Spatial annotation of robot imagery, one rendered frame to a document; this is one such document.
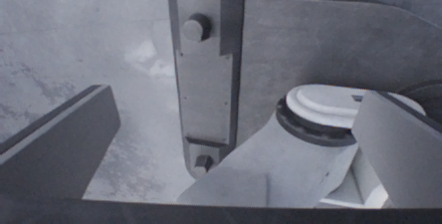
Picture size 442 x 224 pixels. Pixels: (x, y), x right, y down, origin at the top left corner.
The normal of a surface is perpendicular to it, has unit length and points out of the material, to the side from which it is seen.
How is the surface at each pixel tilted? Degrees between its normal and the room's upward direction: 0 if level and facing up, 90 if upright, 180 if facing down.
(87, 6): 0
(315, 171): 90
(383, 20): 0
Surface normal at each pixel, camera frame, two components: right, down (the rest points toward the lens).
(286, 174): 0.01, -0.86
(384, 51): -0.23, 0.50
